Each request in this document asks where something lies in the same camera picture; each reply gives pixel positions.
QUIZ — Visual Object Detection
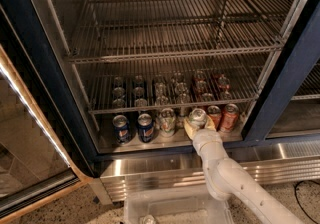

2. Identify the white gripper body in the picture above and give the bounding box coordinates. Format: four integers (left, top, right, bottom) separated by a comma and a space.
193, 129, 224, 157

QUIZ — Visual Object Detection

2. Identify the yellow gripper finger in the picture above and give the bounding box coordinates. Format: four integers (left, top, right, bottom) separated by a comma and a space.
204, 117, 216, 131
184, 117, 199, 140

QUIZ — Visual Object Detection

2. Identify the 7up can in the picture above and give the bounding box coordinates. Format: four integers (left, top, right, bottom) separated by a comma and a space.
188, 108, 207, 128
158, 108, 176, 137

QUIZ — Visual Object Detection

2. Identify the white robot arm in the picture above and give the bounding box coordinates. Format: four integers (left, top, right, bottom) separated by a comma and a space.
184, 117, 303, 224

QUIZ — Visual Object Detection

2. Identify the front left orange soda can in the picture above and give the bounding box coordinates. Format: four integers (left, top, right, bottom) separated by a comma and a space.
207, 105, 222, 129

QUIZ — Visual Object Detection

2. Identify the orange soda can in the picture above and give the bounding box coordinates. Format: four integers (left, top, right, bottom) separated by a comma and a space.
207, 105, 222, 129
219, 103, 239, 132

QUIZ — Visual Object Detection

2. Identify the front right orange soda can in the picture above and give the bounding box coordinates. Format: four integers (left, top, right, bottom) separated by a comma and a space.
219, 103, 239, 132

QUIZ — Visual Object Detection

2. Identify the front right Pepsi can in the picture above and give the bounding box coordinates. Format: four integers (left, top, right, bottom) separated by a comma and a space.
137, 113, 154, 143

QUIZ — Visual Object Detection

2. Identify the pepsi can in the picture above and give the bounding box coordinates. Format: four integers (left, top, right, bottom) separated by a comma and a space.
112, 115, 131, 144
137, 113, 154, 143

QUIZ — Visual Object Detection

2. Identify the front left Pepsi can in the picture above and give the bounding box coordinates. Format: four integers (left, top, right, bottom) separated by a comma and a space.
112, 115, 131, 144

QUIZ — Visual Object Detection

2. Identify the steel fridge base grille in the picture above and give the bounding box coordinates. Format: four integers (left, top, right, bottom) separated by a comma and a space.
90, 140, 320, 205

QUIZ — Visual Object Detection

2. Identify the glass fridge door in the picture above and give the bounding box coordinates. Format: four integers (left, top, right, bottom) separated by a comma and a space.
0, 10, 91, 224

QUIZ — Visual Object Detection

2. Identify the clear plastic bin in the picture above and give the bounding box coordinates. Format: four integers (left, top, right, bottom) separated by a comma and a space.
124, 185, 234, 224

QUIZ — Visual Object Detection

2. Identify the lower wire fridge shelf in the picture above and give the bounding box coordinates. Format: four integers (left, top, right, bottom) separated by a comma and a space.
90, 54, 268, 115

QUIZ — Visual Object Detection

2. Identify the wire fridge shelf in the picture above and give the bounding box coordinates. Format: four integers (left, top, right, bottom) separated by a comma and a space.
68, 0, 294, 64
90, 54, 268, 115

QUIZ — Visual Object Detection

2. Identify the black floor cable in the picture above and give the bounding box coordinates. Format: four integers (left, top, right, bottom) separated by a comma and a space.
293, 179, 320, 224

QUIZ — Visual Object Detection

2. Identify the blue fridge centre post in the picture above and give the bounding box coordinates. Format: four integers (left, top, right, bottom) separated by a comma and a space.
242, 0, 320, 143

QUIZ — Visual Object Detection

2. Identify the upper wire fridge shelf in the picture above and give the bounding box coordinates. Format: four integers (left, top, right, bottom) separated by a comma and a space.
68, 0, 294, 64

